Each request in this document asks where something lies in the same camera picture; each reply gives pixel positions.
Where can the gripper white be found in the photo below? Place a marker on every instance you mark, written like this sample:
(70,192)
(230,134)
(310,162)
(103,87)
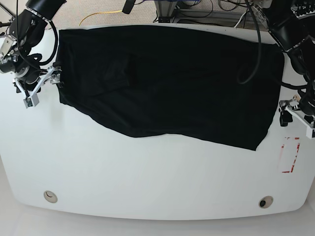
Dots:
(30,98)
(290,109)

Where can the black T-shirt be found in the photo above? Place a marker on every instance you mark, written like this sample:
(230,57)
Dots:
(144,81)

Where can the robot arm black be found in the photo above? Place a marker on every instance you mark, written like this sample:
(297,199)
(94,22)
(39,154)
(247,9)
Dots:
(286,22)
(26,30)

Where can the red tape rectangle marker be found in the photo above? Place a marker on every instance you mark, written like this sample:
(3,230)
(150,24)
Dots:
(289,153)

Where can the white power strip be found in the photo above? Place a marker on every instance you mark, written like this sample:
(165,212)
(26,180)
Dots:
(303,9)

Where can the aluminium table leg profile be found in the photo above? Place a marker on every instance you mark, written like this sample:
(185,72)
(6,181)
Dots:
(165,9)

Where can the right table cable grommet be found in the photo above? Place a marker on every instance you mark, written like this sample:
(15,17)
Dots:
(266,202)

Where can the table cable grommet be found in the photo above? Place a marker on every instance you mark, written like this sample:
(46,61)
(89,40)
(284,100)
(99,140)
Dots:
(50,197)
(266,202)

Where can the left table cable grommet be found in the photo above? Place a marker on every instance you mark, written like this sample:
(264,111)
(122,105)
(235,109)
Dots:
(50,197)

